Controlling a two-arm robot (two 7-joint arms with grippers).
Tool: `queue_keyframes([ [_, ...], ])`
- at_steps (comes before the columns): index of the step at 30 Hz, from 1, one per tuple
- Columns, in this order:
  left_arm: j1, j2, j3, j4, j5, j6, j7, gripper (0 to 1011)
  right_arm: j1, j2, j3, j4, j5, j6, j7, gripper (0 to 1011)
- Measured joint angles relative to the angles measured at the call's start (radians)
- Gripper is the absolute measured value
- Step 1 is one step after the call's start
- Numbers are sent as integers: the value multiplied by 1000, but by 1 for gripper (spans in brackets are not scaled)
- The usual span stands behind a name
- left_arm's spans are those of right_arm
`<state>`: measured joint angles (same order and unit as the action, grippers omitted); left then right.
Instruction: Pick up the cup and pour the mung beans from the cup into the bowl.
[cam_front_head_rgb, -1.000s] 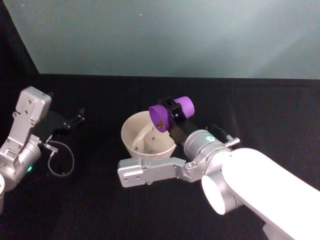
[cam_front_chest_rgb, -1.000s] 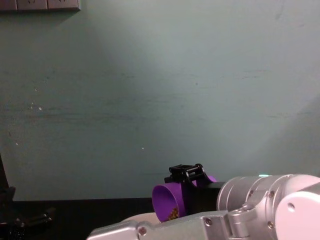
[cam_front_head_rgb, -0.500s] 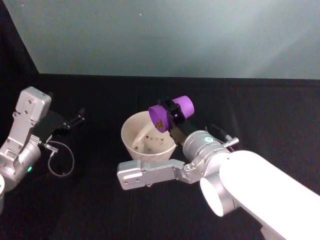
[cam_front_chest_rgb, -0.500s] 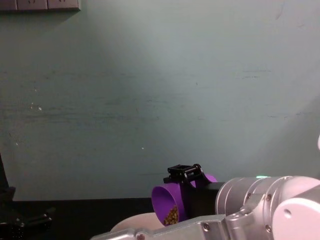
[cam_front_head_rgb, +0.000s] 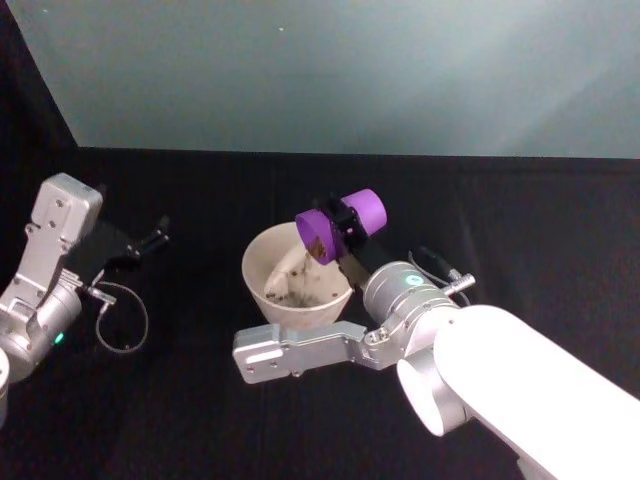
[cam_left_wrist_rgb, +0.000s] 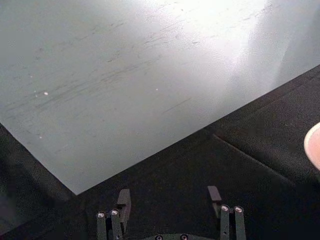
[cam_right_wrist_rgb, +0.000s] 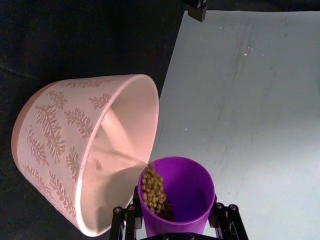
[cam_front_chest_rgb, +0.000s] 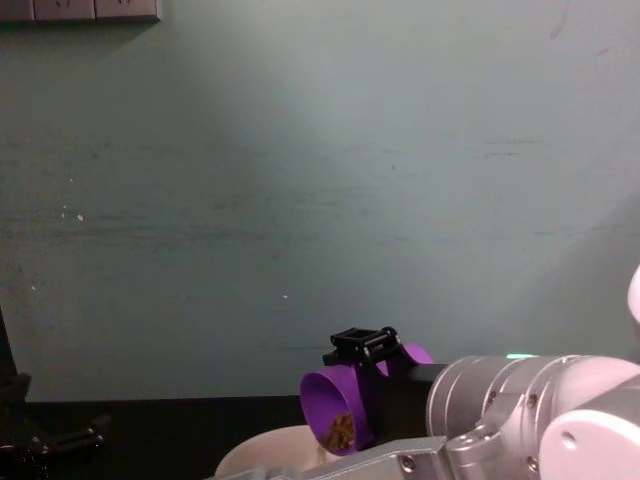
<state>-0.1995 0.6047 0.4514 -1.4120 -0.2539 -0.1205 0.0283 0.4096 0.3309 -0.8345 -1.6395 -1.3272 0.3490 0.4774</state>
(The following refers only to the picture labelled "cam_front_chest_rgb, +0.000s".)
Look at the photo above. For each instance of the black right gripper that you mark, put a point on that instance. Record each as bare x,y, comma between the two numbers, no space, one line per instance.
405,400

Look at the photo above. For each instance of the brown food pieces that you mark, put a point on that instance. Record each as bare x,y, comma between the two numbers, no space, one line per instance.
341,431

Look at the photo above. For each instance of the silver and white right robot arm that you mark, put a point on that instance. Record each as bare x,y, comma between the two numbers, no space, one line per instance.
510,400

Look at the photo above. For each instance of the white bowl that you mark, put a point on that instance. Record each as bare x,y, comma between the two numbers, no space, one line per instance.
270,450

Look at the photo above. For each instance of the black table cloth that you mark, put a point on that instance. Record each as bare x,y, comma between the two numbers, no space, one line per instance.
175,435

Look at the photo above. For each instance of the white wall socket plate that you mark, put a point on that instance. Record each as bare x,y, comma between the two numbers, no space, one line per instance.
64,9
127,8

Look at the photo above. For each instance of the purple plastic cup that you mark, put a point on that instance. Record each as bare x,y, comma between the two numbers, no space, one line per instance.
320,400

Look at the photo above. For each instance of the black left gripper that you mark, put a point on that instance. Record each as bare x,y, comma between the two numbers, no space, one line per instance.
15,410

